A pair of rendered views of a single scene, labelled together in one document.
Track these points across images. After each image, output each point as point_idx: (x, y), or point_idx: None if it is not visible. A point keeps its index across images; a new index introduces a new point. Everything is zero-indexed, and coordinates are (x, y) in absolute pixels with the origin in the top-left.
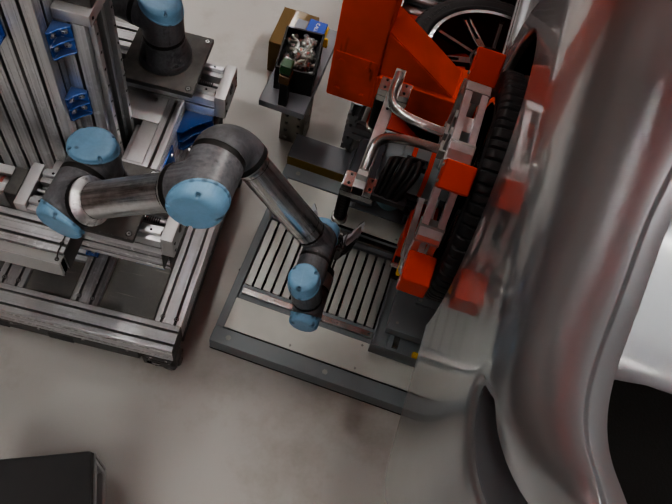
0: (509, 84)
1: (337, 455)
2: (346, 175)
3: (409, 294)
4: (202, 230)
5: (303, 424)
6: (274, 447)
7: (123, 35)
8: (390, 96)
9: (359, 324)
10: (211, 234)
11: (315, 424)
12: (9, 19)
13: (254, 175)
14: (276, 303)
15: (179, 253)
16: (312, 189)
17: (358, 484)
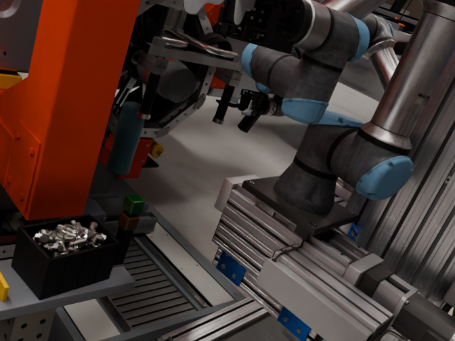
0: None
1: (202, 237)
2: (236, 72)
3: (116, 201)
4: (232, 314)
5: (210, 254)
6: None
7: (326, 275)
8: (184, 40)
9: (140, 245)
10: (227, 307)
11: (203, 250)
12: None
13: None
14: (187, 284)
15: (261, 314)
16: (76, 320)
17: (200, 225)
